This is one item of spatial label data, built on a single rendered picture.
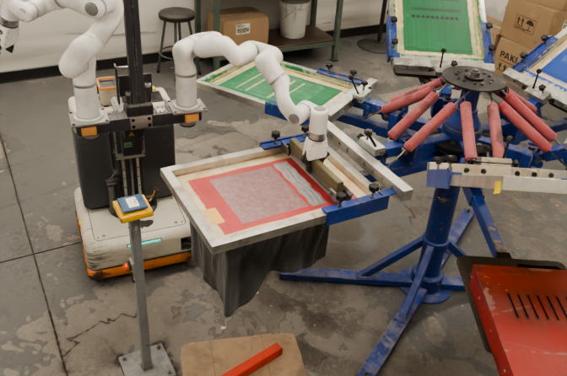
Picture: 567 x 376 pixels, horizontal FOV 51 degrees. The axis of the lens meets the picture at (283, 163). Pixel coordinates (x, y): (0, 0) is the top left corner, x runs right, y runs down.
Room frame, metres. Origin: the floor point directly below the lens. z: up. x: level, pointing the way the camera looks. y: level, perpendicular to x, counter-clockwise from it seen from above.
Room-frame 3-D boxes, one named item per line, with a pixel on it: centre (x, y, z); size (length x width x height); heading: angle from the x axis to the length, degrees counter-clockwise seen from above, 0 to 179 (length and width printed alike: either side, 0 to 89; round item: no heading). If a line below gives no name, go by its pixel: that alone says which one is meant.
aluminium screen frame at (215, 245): (2.13, 0.04, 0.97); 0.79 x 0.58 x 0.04; 120
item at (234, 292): (1.92, -0.01, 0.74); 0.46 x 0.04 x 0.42; 120
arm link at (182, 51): (2.53, 0.46, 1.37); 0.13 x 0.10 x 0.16; 155
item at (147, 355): (1.95, 0.59, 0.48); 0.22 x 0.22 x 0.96; 30
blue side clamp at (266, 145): (2.49, -0.02, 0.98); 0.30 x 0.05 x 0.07; 120
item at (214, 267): (1.98, 0.30, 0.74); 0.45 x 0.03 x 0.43; 30
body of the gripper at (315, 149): (2.23, -0.13, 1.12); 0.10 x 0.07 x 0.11; 120
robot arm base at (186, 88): (2.53, 0.47, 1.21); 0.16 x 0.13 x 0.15; 24
